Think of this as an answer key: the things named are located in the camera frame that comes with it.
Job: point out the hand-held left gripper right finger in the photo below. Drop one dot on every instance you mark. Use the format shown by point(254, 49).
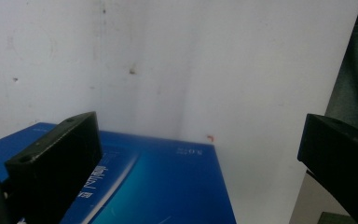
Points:
point(345, 161)

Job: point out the white foam board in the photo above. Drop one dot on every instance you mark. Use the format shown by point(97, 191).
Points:
point(199, 62)

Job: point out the blue cardboard box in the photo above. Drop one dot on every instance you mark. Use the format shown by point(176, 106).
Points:
point(174, 186)

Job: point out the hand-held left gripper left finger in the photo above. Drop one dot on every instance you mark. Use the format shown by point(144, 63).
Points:
point(56, 161)

